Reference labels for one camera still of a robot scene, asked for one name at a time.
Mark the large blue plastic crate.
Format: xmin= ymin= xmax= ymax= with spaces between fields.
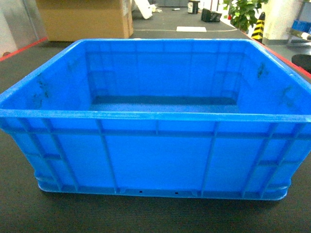
xmin=0 ymin=39 xmax=311 ymax=200

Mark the black box on floor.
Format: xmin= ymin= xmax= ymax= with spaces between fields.
xmin=201 ymin=8 xmax=222 ymax=22

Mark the large cardboard box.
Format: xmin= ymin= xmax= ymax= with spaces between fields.
xmin=36 ymin=0 xmax=134 ymax=42

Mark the metal shelf with blue bin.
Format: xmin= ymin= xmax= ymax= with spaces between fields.
xmin=287 ymin=0 xmax=311 ymax=46

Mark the white floor mat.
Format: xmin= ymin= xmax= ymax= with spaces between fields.
xmin=176 ymin=26 xmax=207 ymax=33

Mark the white foam piece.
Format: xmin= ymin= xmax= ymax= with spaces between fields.
xmin=132 ymin=0 xmax=153 ymax=19

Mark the yellow black striped bollard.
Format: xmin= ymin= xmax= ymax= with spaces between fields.
xmin=251 ymin=12 xmax=265 ymax=43

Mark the green potted plant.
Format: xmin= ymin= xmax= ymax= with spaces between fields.
xmin=222 ymin=0 xmax=269 ymax=32

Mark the black round stool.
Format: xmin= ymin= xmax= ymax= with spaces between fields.
xmin=291 ymin=54 xmax=311 ymax=73

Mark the black conveyor belt table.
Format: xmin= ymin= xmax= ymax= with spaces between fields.
xmin=0 ymin=29 xmax=311 ymax=233

